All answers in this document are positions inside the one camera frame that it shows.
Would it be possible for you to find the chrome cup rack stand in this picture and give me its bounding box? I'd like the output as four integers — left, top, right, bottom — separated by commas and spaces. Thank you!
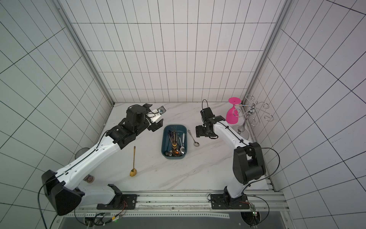
237, 94, 274, 134

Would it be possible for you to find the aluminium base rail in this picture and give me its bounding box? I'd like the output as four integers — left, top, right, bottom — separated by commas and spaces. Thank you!
66, 190, 289, 220

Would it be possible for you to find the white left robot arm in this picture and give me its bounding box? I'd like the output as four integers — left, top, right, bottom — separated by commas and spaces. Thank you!
42, 104, 166, 216

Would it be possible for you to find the grey mesh cup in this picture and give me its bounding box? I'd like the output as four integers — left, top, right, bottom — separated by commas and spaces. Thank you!
74, 148, 89, 159

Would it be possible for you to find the white handled silver spoon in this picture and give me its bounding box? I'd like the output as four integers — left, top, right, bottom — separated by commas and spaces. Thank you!
180, 133, 186, 155

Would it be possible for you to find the small brown jar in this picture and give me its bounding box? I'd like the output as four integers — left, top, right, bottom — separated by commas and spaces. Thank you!
83, 175, 94, 183

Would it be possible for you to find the copper long spoon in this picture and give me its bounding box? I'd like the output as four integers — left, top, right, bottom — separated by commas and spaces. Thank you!
166, 130, 182, 157

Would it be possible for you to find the gold spoon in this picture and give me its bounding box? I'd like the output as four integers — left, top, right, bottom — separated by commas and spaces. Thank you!
130, 146, 137, 177

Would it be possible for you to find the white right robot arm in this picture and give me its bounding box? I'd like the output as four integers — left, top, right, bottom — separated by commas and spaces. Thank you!
196, 107, 266, 199

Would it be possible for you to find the ornate silver teaspoon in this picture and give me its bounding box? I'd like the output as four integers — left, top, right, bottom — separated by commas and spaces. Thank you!
187, 130, 200, 147

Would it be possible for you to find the pink plastic goblet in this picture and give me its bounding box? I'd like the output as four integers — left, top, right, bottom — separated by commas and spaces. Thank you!
226, 97, 241, 125

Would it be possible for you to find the teal plastic storage box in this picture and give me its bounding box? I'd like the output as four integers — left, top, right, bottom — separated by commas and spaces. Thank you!
161, 125, 188, 159

